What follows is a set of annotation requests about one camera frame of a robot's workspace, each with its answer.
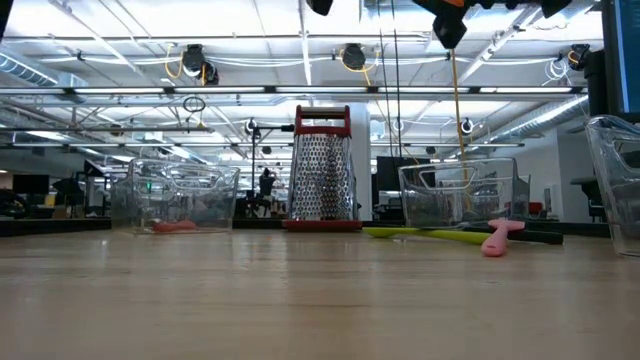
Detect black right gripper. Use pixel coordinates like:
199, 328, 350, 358
412, 0, 574, 51

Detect pink silicone spatula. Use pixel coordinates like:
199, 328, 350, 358
480, 218, 527, 259

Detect red silicone spoon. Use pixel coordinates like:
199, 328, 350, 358
151, 219, 199, 234

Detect long light strip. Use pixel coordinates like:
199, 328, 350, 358
0, 85, 584, 97

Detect black tripod stand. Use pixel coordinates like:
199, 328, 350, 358
243, 118, 296, 221

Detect black background monitor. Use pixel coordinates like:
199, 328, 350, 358
375, 156, 434, 194

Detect red steel box grater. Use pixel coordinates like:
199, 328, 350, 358
282, 104, 364, 232

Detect clear plastic bin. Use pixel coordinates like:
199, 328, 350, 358
398, 157, 531, 230
584, 115, 640, 259
109, 158, 242, 235

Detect black computer monitor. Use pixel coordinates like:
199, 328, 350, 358
601, 0, 640, 122

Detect person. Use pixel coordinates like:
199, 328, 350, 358
258, 167, 277, 199

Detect lime green silicone spoon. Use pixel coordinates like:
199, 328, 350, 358
362, 227, 494, 246

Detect dark background desk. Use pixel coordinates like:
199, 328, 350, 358
571, 175, 607, 224

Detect black cable reel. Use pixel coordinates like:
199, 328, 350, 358
341, 43, 367, 72
180, 44, 220, 86
568, 43, 592, 72

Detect thin black hanging cable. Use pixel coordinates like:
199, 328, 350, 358
377, 0, 390, 147

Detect grey ventilation duct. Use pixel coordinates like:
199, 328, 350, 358
487, 95, 590, 146
0, 52, 89, 101

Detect hanging black cable coil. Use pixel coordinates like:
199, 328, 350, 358
182, 96, 207, 115

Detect slim black-handled knife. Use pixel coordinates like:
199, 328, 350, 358
509, 228, 565, 246

